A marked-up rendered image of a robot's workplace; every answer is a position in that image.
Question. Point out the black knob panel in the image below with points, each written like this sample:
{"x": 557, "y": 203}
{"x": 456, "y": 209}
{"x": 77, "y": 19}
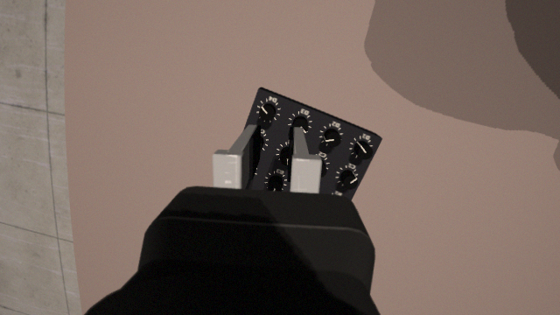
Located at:
{"x": 345, "y": 156}

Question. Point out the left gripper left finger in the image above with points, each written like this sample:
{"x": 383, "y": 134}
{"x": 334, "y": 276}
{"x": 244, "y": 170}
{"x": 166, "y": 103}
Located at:
{"x": 234, "y": 167}

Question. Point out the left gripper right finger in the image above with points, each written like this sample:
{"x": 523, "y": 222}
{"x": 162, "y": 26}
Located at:
{"x": 304, "y": 169}

